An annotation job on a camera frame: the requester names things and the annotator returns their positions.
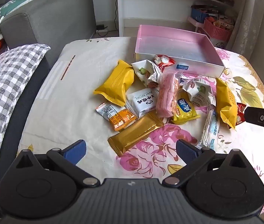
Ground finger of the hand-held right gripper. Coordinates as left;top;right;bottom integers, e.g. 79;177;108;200
243;107;264;136

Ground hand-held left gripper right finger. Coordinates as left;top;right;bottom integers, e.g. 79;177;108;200
162;139;251;188

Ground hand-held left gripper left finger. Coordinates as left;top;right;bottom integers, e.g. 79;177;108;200
15;139;101;188

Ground red candy packet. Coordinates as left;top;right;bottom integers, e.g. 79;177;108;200
154;54;176;72
236;103;248;125

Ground large yellow snack packet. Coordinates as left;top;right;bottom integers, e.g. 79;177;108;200
215;77;238;130
93;60;135;107

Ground long white and blue packet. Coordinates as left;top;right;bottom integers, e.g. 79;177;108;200
197;105;221;151

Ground small yellow blue-label packet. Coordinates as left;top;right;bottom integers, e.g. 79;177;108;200
170;91;200;125

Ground gold bar packet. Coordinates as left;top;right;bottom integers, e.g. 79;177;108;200
107;114;165;156

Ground orange biscuit packet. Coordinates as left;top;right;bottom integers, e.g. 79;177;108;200
96;103;137;131

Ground pink wafer packet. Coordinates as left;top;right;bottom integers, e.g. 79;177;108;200
156;69;181;118

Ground white nut packet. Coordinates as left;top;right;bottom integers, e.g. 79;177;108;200
131;59;163;88
181;78;216;106

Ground white packet with black print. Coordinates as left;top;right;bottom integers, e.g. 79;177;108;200
125;87;160;118

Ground pink cardboard box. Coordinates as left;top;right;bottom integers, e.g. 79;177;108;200
134;24;226;78

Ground floral sheet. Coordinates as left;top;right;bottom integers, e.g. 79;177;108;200
18;36;264;216

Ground white printed storage box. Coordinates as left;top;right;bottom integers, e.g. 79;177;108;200
212;38;228;50

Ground checkered grey pillow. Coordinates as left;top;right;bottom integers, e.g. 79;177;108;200
0;43;51;217

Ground large pink plastic basket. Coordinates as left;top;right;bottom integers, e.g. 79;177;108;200
203;17;234;41

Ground lace curtain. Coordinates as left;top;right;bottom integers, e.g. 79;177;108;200
227;0;264;55

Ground pink low stand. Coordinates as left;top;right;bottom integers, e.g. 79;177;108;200
187;16;205;29

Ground blue storage box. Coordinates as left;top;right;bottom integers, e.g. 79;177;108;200
191;5;219;24

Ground grey sofa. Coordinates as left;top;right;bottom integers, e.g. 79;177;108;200
0;0;97;159

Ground white bookshelf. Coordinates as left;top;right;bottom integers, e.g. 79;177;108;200
117;0;246;36

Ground teal patterned cushion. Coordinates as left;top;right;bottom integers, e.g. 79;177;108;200
0;0;48;25

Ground black cable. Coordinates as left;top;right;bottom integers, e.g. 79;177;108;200
114;0;119;31

